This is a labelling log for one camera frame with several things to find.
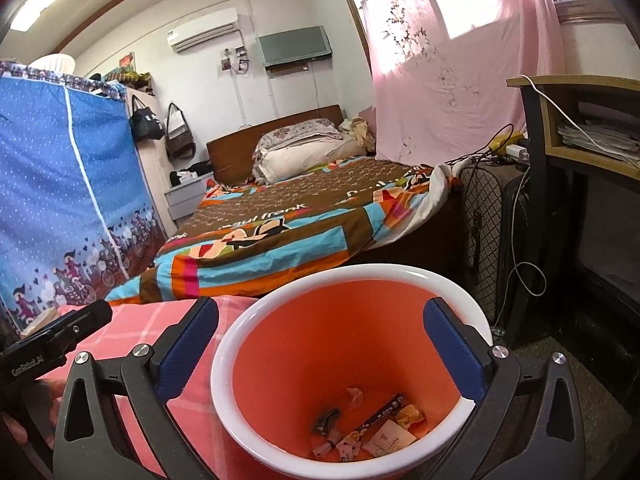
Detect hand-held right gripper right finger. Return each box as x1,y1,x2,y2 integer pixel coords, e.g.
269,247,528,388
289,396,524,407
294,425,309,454
423,297,585,480

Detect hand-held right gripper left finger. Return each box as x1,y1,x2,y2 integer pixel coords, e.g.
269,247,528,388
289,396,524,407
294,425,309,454
54,297,219,480

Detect yellow wrapper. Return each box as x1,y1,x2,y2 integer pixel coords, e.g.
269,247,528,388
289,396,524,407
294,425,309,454
394,403,427,429

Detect dark strip wrapper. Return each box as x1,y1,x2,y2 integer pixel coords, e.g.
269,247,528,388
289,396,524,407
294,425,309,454
336,393,405,449

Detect white packet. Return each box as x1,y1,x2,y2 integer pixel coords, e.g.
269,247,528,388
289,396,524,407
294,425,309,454
362,419,417,459

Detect orange bucket with white rim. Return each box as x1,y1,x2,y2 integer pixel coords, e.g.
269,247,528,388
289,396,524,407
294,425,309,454
210,265,494,480

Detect small black wrapper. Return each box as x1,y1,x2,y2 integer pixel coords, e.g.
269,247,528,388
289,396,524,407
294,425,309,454
313,408,342,435

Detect small white printed scrap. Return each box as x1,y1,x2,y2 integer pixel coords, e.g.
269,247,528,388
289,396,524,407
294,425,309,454
312,439,359,461

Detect person's left hand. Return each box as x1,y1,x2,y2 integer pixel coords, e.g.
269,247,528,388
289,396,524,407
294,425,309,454
0,379,69,453

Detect pink checked tablecloth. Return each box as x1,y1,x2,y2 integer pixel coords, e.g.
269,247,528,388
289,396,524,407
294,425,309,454
37,297,261,480

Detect dark checked suitcase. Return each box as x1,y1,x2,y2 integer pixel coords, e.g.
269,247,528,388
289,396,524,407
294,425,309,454
457,162,532,332

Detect grey nightstand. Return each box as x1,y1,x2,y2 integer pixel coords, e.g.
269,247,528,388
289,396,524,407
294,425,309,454
165,177,216,221

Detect bed with colourful blanket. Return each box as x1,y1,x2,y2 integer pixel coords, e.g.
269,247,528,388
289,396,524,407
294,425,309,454
105,152,464,307

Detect blue dotted fabric wardrobe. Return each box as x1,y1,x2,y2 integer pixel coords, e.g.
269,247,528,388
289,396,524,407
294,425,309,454
0,60,169,332

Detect dark clothes pile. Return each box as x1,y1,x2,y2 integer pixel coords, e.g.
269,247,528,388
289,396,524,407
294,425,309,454
169,160,214,187

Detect brown wooden headboard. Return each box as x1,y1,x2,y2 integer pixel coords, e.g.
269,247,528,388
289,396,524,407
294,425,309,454
206,105,346,184

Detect yellow plug adapter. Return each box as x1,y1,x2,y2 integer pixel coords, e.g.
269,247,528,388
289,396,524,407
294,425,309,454
492,132,524,154

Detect white pillow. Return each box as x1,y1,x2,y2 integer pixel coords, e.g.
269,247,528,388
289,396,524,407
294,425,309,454
253,137,371,185

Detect black handbag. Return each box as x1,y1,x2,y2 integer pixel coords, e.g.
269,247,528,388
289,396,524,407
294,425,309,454
129,95,166,142

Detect yellowish crumpled cloth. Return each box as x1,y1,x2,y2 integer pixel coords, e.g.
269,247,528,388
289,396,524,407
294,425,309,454
340,116,377,154

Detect floral patterned pillow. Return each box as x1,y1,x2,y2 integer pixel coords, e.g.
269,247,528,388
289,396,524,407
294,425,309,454
255,118,344,154

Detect stack of papers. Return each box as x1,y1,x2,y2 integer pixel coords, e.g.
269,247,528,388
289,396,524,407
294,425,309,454
556,102,640,164

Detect pale pink embroidered curtain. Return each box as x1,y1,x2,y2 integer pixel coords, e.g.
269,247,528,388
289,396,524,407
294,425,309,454
360,0,562,169

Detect colourful items on cabinet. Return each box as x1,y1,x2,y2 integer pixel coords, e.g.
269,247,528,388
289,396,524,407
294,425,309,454
101,52,156,97

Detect white plastic basket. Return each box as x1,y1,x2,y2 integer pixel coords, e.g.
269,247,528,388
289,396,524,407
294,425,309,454
27,53,76,77

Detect white air conditioner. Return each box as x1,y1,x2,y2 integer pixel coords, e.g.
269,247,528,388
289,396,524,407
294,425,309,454
166,7,240,54

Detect television with grey cover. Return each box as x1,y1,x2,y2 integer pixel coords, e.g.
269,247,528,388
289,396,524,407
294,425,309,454
256,26,334,72

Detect wall socket cluster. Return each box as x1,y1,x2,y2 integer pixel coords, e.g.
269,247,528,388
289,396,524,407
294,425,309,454
220,46,251,75

